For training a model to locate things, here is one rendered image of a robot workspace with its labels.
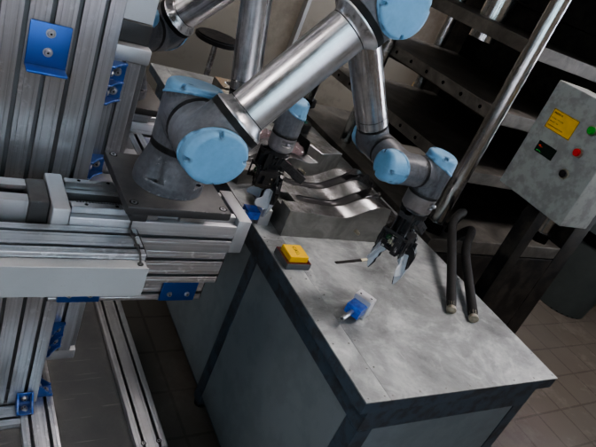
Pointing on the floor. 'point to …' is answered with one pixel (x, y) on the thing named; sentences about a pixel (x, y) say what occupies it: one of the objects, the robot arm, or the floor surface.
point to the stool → (215, 43)
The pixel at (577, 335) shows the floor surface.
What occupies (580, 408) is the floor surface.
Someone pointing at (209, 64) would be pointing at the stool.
